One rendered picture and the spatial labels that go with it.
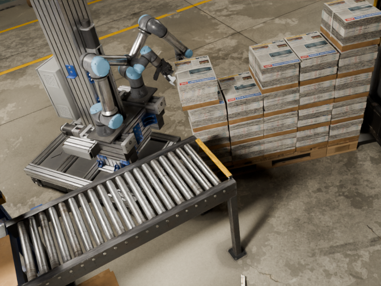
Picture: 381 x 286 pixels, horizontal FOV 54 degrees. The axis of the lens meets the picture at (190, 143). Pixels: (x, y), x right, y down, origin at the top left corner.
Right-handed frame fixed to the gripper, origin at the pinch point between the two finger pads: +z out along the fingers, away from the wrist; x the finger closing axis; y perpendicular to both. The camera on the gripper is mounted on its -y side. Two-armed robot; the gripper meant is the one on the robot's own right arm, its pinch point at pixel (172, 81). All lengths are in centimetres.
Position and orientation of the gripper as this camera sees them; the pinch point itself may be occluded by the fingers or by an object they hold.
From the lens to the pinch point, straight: 290.8
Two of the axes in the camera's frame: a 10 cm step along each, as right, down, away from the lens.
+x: -1.5, -6.5, 7.5
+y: 7.8, -5.5, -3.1
